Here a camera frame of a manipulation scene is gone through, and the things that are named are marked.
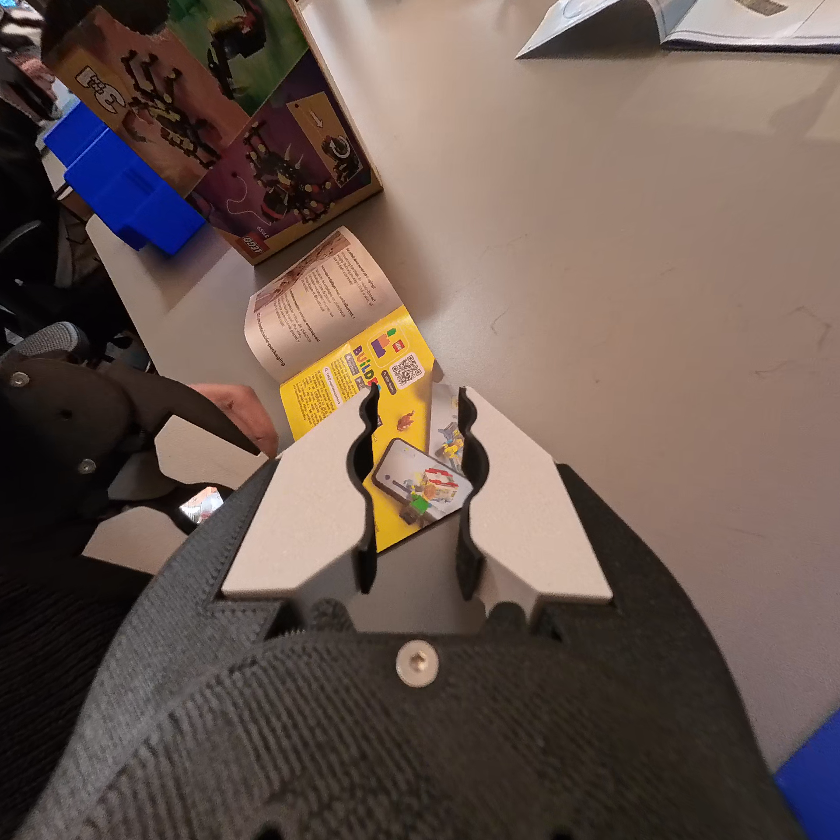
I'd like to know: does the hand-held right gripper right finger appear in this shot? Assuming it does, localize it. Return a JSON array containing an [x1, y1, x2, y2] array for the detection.
[[456, 386, 614, 618]]

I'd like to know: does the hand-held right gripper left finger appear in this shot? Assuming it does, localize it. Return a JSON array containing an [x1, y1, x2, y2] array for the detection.
[[222, 384, 382, 602]]

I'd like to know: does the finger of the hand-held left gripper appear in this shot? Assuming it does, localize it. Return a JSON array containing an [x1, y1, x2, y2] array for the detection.
[[108, 413, 280, 490], [84, 505, 198, 560]]

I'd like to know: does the instruction booklet with yellow back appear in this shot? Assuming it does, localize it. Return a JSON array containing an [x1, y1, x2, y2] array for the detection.
[[244, 226, 475, 553]]

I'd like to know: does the colourful toy brick set box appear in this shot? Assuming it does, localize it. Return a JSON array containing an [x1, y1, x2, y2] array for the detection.
[[42, 0, 383, 265]]

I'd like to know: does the person's left hand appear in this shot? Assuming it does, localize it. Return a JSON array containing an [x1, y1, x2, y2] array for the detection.
[[190, 384, 280, 459]]

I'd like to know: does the clear plastic parts bag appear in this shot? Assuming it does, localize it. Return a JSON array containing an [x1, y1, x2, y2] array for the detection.
[[179, 487, 225, 527]]

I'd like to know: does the black office chair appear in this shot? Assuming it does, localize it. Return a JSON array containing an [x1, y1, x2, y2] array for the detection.
[[0, 217, 155, 378]]

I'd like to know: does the blue plastic bin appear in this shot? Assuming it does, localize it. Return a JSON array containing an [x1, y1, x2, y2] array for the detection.
[[774, 709, 840, 840], [45, 101, 207, 256]]

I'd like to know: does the open light blue instruction booklet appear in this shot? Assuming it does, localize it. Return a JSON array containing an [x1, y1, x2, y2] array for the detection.
[[515, 0, 840, 60]]

